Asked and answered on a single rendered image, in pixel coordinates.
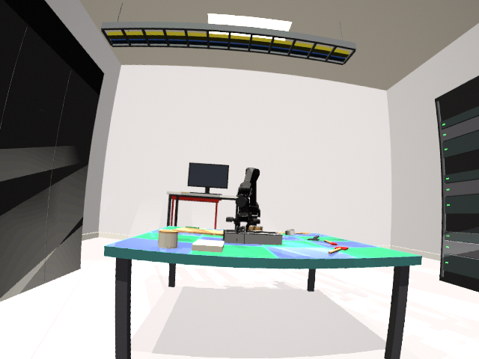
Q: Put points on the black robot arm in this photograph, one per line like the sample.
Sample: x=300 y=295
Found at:
x=247 y=189

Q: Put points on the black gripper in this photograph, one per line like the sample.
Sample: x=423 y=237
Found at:
x=236 y=221

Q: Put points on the beige cylindrical canister with lid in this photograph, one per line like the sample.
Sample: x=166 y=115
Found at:
x=168 y=239

